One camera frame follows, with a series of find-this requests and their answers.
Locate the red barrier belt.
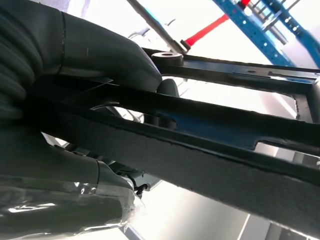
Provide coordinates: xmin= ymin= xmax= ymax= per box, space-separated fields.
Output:
xmin=184 ymin=0 xmax=251 ymax=48

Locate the blue metal shelf rack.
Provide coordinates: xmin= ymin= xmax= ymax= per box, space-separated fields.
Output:
xmin=212 ymin=0 xmax=320 ymax=67

